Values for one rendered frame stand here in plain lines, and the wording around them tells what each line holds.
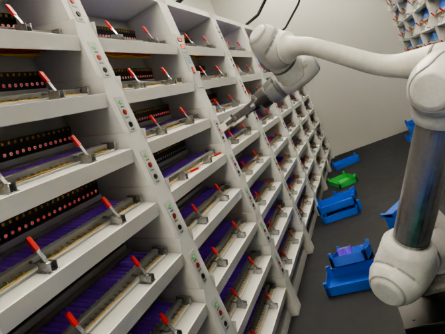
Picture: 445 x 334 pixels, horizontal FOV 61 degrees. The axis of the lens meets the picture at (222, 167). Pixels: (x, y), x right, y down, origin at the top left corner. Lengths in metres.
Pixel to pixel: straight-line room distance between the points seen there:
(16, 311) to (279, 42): 1.00
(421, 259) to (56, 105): 1.08
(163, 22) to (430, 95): 1.34
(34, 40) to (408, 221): 1.12
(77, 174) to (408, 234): 0.91
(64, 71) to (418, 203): 1.12
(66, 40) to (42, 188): 0.50
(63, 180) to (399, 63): 0.95
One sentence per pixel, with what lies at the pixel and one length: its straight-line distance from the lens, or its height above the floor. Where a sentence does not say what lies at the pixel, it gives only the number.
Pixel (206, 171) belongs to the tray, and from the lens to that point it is 1.62.
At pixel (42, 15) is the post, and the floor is 1.62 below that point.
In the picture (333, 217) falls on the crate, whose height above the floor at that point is 0.03.
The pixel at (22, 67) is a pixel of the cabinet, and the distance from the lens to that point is 1.38.
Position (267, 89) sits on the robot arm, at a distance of 1.40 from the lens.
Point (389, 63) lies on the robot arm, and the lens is 1.21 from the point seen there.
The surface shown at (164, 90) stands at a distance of 1.59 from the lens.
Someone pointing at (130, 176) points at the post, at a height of 1.04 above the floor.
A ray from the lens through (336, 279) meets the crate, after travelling 2.31.
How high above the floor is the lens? 1.08
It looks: 6 degrees down
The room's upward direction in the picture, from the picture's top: 24 degrees counter-clockwise
